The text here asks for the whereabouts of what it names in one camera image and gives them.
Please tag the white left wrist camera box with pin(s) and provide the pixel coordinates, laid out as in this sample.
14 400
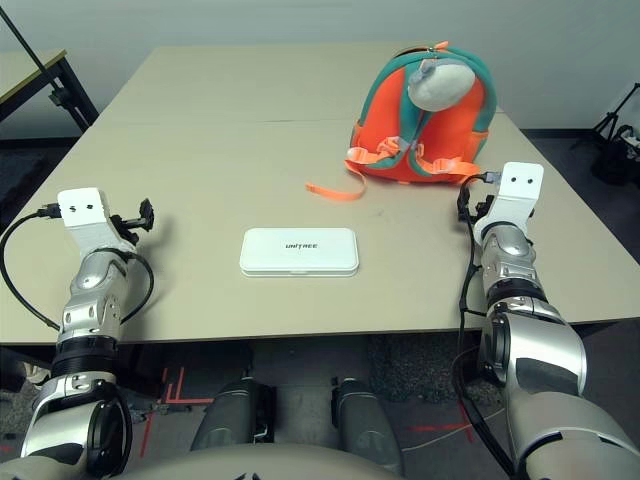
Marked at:
82 215

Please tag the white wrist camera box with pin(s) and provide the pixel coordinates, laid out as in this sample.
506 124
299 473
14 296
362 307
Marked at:
520 190
82 215

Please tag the grey robot left leg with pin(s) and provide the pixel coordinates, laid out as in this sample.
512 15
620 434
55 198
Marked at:
230 415

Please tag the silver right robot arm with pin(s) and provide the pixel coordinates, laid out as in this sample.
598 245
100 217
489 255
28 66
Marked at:
515 260

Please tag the grey robot leg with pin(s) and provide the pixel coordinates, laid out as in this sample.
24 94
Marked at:
365 420
230 415

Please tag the grey robot right leg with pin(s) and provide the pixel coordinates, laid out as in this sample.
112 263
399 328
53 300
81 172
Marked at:
365 420

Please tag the orange and teal backpack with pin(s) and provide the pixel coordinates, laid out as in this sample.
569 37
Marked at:
390 110

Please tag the black bag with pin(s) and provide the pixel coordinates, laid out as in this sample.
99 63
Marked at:
612 160

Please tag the black stand pole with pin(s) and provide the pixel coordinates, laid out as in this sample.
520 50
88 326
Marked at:
25 47

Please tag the white Unitree pencil case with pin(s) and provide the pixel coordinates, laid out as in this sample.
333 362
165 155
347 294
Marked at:
300 255

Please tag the grey plush zipper toy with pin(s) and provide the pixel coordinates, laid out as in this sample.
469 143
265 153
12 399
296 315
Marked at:
442 87

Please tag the grey robot torso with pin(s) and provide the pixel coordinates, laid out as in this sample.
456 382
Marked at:
260 465

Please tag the beige side table black frame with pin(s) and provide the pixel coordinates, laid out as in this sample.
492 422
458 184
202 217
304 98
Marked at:
30 70

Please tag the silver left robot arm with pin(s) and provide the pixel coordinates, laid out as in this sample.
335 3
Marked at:
90 280

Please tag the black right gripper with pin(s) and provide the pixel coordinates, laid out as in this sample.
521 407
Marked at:
465 205

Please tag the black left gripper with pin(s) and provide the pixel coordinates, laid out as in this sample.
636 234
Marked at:
145 215

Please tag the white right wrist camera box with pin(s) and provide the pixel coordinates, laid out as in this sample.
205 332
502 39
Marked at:
520 190

